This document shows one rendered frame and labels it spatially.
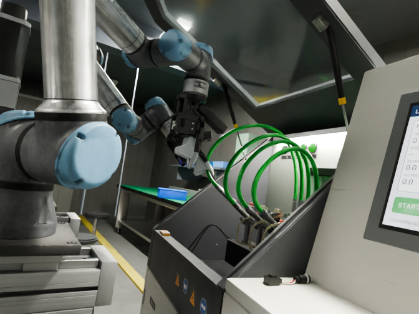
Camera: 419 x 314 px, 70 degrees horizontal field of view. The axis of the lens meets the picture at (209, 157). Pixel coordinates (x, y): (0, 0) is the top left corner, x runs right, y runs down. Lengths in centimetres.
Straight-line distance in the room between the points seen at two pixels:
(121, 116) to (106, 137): 47
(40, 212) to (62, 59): 29
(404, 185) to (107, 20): 75
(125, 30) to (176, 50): 14
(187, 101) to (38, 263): 53
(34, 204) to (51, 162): 14
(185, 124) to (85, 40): 39
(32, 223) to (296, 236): 58
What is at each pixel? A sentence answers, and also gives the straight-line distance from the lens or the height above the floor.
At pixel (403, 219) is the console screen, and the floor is 116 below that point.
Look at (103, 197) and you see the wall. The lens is 751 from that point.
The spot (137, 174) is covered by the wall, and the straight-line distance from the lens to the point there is 767.
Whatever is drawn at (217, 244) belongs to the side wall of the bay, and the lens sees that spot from 144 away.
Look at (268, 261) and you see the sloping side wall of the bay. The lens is 77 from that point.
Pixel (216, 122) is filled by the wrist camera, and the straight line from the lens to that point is 90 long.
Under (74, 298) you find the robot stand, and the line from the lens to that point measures 70.
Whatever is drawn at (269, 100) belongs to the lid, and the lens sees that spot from 139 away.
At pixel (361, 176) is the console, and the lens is 81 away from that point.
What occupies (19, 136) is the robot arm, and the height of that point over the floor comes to 122.
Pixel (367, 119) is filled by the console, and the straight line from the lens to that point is 88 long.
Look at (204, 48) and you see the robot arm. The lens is 92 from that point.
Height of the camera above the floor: 119
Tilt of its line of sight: 4 degrees up
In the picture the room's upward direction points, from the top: 8 degrees clockwise
